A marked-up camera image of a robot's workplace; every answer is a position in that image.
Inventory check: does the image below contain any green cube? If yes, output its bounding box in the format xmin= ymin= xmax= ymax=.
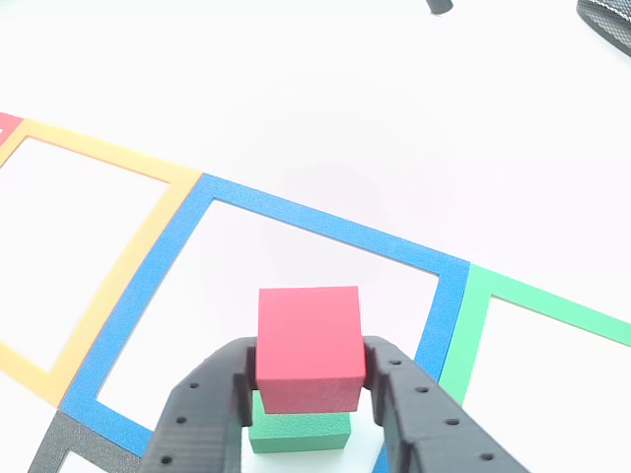
xmin=247 ymin=388 xmax=354 ymax=454

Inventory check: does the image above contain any small red cube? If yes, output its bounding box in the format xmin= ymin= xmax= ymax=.
xmin=255 ymin=285 xmax=369 ymax=415

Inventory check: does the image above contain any black mesh bin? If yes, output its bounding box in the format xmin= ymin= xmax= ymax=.
xmin=575 ymin=0 xmax=631 ymax=59

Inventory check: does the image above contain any green square frame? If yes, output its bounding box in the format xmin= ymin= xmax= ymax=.
xmin=437 ymin=263 xmax=631 ymax=408

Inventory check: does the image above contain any orange square frame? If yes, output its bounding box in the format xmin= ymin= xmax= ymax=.
xmin=0 ymin=117 xmax=202 ymax=409

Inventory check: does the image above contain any blue square frame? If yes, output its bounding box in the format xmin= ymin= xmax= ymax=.
xmin=57 ymin=171 xmax=472 ymax=473

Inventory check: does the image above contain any red square frame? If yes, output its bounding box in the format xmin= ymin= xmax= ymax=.
xmin=0 ymin=111 xmax=25 ymax=149

